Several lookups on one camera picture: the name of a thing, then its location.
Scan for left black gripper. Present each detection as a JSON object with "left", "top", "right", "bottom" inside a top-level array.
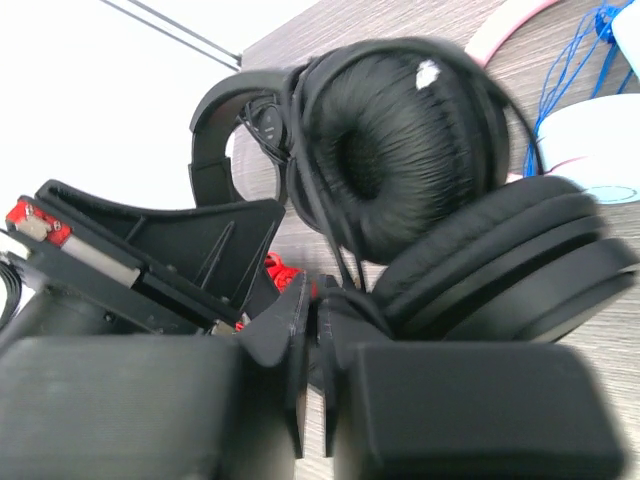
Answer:
[{"left": 1, "top": 180, "right": 284, "bottom": 348}]

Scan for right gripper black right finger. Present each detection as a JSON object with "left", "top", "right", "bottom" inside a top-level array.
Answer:
[{"left": 317, "top": 274, "right": 628, "bottom": 479}]

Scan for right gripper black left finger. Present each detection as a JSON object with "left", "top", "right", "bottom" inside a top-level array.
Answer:
[{"left": 1, "top": 274, "right": 311, "bottom": 479}]

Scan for black wired on-ear headphones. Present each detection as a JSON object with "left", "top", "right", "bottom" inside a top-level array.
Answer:
[{"left": 190, "top": 37, "right": 639, "bottom": 342}]

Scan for red headphones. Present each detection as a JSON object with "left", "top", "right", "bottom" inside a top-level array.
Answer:
[{"left": 264, "top": 252, "right": 305, "bottom": 293}]

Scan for pink blue cat-ear headphones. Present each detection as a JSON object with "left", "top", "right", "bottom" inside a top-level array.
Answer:
[{"left": 464, "top": 0, "right": 640, "bottom": 204}]

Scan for aluminium corner frame post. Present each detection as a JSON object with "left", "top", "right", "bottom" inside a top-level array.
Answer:
[{"left": 100, "top": 0, "right": 242, "bottom": 72}]

